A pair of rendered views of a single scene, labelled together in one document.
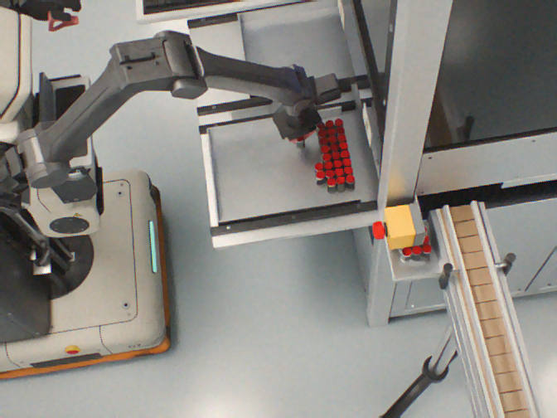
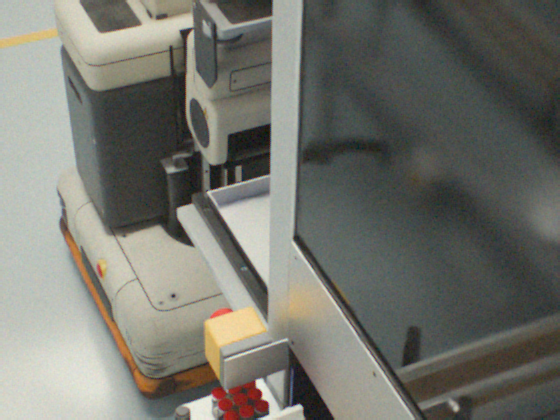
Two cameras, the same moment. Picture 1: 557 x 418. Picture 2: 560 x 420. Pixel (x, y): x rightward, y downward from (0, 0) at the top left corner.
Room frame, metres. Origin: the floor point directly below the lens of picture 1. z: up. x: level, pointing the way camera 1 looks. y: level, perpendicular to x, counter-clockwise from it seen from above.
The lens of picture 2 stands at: (0.15, -1.22, 2.18)
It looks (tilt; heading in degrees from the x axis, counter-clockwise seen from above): 43 degrees down; 60
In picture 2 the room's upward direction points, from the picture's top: 3 degrees clockwise
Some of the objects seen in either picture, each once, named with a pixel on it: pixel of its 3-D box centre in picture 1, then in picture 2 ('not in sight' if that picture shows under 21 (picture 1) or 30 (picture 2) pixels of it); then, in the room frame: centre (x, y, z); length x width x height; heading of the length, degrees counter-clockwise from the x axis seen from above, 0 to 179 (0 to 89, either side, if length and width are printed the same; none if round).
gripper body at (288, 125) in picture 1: (297, 114); not in sight; (0.90, -0.08, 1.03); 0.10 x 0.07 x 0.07; 103
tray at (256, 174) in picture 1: (281, 166); (320, 241); (0.85, -0.03, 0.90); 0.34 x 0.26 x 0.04; 88
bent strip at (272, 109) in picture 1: (257, 107); not in sight; (1.02, 0.00, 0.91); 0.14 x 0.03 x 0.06; 89
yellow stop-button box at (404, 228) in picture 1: (402, 226); (238, 346); (0.60, -0.26, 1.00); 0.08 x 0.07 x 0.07; 88
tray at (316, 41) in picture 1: (307, 46); not in sight; (1.19, -0.16, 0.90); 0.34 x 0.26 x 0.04; 88
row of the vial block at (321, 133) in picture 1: (326, 157); not in sight; (0.85, -0.14, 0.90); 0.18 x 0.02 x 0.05; 178
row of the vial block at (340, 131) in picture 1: (344, 154); not in sight; (0.85, -0.18, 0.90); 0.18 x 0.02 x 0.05; 178
